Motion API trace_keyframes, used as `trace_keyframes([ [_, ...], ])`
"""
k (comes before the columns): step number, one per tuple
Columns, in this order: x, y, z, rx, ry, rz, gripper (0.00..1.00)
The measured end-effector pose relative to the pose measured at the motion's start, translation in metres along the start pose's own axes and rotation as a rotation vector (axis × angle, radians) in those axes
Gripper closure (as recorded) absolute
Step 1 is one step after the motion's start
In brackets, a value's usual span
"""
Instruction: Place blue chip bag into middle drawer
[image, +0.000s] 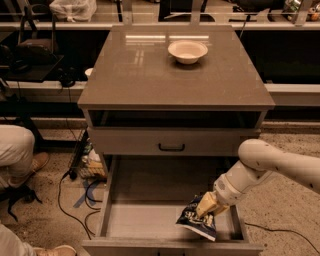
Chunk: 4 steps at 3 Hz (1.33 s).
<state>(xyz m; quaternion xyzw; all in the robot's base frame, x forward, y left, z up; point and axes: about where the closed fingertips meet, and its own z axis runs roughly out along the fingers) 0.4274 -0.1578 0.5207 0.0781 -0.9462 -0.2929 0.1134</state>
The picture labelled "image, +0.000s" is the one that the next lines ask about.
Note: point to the white cup behind cabinet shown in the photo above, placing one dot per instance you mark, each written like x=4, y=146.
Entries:
x=89, y=72

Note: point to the tan shoe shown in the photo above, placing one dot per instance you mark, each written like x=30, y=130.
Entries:
x=38, y=162
x=63, y=250

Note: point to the open grey middle drawer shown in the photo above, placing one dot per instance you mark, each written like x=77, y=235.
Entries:
x=145, y=196

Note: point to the black drawer handle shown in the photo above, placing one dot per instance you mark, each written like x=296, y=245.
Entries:
x=176, y=148

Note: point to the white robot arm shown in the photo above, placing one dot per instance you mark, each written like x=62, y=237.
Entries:
x=258, y=160

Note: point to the black headphones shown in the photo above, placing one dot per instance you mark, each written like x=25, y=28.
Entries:
x=67, y=77

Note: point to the tan shoe lower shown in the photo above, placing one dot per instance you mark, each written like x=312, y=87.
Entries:
x=63, y=250

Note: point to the tan shoe upper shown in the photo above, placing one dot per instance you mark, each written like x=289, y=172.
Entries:
x=38, y=162

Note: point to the person's leg in beige trousers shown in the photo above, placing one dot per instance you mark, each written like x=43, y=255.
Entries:
x=16, y=152

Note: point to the wire basket with items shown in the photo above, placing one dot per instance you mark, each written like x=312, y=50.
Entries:
x=83, y=162

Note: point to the white plastic bag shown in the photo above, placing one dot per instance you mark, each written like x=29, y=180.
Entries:
x=74, y=10

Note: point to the person's leg lower left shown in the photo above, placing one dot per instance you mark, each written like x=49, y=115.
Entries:
x=12, y=245

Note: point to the blue tape cross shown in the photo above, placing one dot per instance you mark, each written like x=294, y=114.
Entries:
x=87, y=196

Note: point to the black bag on shelf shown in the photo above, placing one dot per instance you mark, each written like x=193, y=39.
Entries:
x=31, y=48

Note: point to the grey drawer cabinet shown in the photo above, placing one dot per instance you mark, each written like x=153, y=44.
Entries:
x=137, y=83

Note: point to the blue chip bag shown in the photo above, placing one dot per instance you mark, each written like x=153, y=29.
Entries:
x=204, y=226

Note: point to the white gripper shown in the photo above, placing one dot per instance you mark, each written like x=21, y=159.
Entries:
x=225, y=193

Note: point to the white paper bowl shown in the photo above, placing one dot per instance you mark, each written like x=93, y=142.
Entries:
x=186, y=51

